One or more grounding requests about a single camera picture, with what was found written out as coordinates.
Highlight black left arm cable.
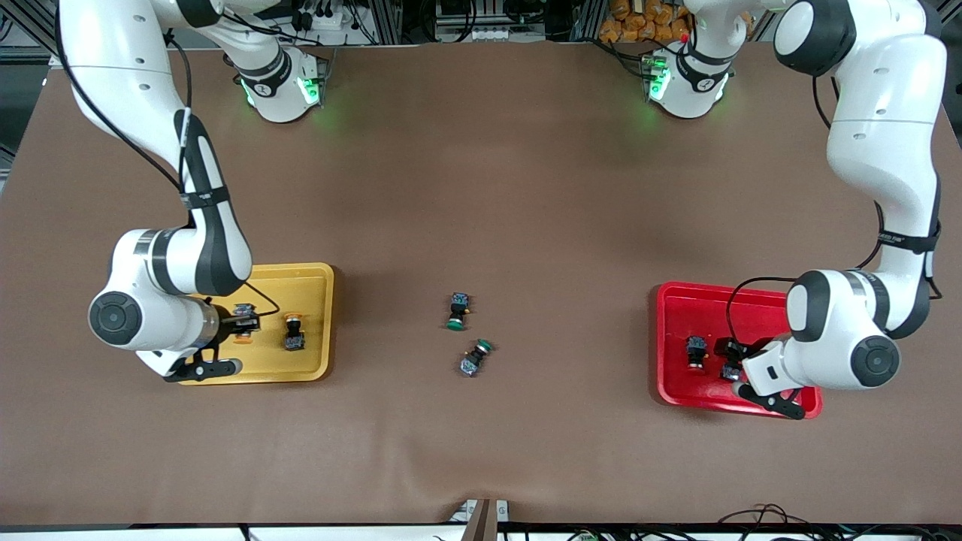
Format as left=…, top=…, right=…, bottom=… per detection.
left=725, top=71, right=944, bottom=346

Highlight red plastic tray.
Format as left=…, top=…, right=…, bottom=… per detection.
left=656, top=282, right=823, bottom=419

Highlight metal clamp bracket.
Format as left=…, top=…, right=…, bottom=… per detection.
left=449, top=498, right=512, bottom=541

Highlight brown table mat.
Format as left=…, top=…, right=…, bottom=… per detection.
left=0, top=41, right=962, bottom=527

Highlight aluminium frame beam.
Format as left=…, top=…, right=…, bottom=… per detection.
left=0, top=0, right=68, bottom=68
left=928, top=0, right=962, bottom=46

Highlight grey electronics box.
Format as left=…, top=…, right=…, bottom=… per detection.
left=434, top=0, right=503, bottom=44

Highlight yellow plastic tray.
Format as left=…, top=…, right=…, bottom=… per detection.
left=177, top=262, right=335, bottom=386

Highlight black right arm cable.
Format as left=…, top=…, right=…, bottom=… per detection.
left=56, top=0, right=281, bottom=318

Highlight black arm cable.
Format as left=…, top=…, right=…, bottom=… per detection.
left=56, top=0, right=281, bottom=318
left=725, top=71, right=944, bottom=346

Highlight white power strip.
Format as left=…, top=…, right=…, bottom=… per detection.
left=289, top=6, right=354, bottom=35

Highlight orange snack bag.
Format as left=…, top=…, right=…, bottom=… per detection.
left=599, top=0, right=691, bottom=44

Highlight black cable bundle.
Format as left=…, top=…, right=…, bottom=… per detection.
left=718, top=503, right=962, bottom=541

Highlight green push button switch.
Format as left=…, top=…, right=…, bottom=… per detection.
left=459, top=339, right=495, bottom=378
left=445, top=292, right=472, bottom=332

